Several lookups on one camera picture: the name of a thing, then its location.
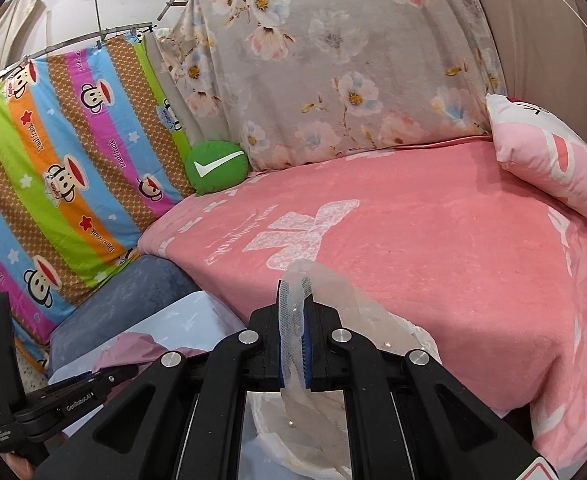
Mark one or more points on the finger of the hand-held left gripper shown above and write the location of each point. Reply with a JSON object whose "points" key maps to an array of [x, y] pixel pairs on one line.
{"points": [[115, 377]]}

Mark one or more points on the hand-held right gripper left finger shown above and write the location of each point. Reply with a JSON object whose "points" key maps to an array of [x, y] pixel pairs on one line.
{"points": [[263, 355]]}

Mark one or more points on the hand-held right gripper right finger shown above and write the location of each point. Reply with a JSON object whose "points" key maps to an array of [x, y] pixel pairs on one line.
{"points": [[323, 355]]}

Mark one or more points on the mauve cloth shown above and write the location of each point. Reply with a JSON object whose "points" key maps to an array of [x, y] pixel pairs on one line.
{"points": [[133, 347]]}

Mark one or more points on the beige tulle mesh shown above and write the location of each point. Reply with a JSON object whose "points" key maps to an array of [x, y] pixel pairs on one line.
{"points": [[353, 305]]}

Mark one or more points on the white bin with plastic liner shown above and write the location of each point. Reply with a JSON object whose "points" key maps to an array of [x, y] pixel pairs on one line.
{"points": [[268, 435]]}

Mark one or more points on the light blue tablecloth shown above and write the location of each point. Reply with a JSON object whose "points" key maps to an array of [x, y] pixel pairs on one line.
{"points": [[198, 320]]}

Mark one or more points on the blue-grey sofa cushion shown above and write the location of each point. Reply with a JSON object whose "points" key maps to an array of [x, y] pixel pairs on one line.
{"points": [[123, 290]]}

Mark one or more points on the pink blanket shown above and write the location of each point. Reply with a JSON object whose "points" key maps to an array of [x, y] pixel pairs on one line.
{"points": [[448, 260]]}

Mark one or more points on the green check mark cushion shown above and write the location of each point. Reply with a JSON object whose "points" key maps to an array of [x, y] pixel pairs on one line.
{"points": [[223, 180]]}

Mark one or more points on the striped monkey print sheet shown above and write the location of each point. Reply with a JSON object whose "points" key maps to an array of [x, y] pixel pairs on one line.
{"points": [[48, 170]]}

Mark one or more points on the pink printed pillow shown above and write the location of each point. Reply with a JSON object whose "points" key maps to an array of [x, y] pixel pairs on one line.
{"points": [[538, 160]]}

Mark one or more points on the floral beige cushion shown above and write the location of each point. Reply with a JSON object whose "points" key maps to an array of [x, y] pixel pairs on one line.
{"points": [[348, 60]]}

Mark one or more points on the white curtain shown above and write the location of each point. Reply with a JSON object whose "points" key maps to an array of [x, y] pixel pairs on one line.
{"points": [[18, 15]]}

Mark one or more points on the metal clothes rail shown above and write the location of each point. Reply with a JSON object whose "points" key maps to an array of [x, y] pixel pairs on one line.
{"points": [[123, 29]]}

